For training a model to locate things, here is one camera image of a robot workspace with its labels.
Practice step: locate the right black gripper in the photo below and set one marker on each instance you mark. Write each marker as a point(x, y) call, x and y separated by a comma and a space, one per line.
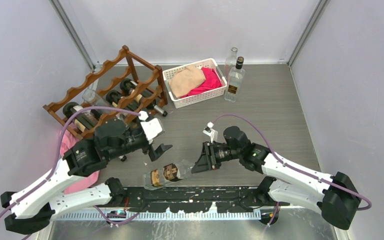
point(203, 163)

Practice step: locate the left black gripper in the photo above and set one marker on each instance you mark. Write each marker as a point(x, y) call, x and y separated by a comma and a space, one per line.
point(155, 154)

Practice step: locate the clear bottle black cap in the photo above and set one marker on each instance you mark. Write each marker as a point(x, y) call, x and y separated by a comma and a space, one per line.
point(235, 79)
point(166, 175)

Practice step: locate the silver-neck dark wine bottle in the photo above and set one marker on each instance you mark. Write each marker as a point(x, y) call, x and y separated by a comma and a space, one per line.
point(122, 158)

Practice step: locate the black-neck green wine bottle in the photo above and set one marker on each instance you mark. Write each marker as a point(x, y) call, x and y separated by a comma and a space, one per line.
point(113, 97)

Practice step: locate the clear drinking glass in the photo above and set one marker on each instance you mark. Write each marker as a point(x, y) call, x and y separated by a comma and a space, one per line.
point(90, 96)

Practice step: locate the clear glass bottle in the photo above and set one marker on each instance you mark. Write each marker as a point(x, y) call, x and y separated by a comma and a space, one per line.
point(230, 61)

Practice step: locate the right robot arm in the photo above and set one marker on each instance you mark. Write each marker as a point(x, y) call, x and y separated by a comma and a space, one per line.
point(334, 197)

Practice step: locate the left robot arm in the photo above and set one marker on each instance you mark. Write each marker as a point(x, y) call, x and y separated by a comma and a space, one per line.
point(33, 208)

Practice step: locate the brown wooden wine rack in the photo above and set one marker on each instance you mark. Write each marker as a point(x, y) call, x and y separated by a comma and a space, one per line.
point(155, 84)

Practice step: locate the white plastic basket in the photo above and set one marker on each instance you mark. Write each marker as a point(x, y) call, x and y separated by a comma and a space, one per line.
point(183, 102)

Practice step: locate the beige cloth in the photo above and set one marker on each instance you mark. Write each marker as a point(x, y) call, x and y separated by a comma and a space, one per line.
point(185, 80)

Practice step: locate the magenta cloth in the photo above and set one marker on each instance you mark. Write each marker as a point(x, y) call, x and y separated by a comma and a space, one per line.
point(211, 82)

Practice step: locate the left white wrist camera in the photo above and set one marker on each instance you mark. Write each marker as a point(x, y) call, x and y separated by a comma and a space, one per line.
point(151, 126)

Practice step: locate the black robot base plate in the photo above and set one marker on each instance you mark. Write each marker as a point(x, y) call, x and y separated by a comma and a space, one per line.
point(193, 199)

